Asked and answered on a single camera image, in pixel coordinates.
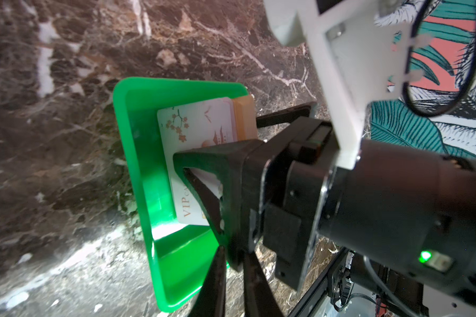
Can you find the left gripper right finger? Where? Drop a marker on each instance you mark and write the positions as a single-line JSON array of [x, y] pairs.
[[258, 297]]

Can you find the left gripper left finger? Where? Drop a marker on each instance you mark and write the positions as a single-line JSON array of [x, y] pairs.
[[211, 299]]

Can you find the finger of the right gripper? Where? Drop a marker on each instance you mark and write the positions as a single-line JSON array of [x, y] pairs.
[[288, 115], [224, 183]]

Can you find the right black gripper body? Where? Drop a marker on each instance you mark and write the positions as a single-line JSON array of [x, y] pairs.
[[287, 180]]

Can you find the green plastic card tray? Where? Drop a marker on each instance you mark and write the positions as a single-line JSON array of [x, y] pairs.
[[179, 255]]

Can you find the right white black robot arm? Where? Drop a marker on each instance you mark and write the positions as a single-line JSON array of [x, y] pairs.
[[405, 220]]

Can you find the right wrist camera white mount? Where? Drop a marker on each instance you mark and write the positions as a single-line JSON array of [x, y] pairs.
[[357, 62]]

